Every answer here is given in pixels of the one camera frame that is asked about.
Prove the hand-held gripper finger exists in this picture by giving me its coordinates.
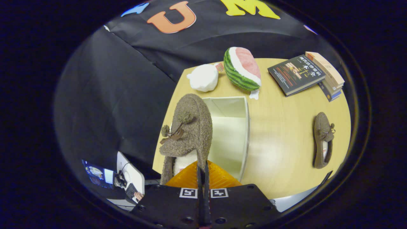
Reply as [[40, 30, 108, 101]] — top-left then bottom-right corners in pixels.
[[130, 161, 204, 229], [203, 161, 282, 229]]

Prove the grey fabric storage box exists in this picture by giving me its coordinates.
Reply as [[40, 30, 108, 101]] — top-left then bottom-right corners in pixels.
[[202, 96, 251, 182]]

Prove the brown fuzzy slipper shoe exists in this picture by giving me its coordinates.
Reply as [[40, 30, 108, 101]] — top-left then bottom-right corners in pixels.
[[312, 112, 336, 169], [159, 93, 213, 185]]

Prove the small lit screen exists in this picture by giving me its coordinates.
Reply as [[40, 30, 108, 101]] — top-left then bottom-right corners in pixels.
[[82, 159, 115, 190]]

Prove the white plush toy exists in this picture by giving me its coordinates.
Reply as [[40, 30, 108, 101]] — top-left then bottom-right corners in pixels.
[[186, 63, 224, 93]]

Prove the watermelon slice plush toy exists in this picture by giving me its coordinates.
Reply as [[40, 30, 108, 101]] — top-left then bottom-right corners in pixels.
[[223, 47, 262, 100]]

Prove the black paperback book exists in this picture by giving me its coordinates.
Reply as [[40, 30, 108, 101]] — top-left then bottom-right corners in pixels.
[[267, 54, 326, 97]]

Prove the blue book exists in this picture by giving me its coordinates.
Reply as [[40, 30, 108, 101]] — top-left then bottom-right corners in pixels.
[[318, 81, 342, 102]]

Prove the tan book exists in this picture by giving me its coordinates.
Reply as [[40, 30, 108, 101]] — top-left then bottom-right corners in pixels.
[[305, 51, 345, 91]]

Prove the white device with cables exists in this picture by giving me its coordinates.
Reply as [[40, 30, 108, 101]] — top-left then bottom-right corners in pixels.
[[116, 151, 146, 204]]

